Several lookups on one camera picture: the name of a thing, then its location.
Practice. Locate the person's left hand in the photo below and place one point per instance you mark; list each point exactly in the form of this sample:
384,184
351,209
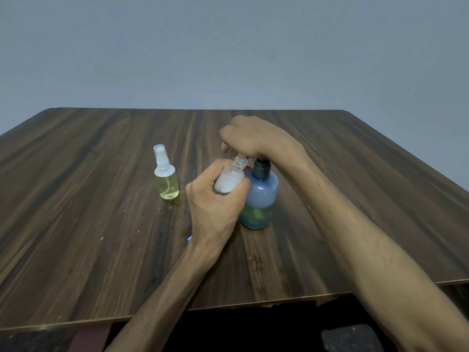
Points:
210,210

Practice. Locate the person's right forearm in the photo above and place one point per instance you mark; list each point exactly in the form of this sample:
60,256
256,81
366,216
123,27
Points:
381,241

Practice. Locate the person's right hand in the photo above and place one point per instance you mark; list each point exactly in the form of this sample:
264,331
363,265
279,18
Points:
262,137

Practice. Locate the white spray cap with tube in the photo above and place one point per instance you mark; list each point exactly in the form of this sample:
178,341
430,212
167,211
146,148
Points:
161,155

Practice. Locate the maroon table leg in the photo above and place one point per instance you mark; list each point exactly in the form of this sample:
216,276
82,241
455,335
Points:
89,337

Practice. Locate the blue green pump bottle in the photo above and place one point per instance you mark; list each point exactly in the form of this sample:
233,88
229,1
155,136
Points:
258,203

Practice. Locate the blue-capped small spray bottle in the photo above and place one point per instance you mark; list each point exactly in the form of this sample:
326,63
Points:
230,177

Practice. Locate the clear small bottle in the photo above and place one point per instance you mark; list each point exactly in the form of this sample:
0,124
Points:
168,183

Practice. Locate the person's left forearm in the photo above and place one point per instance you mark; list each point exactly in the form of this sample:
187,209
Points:
154,304

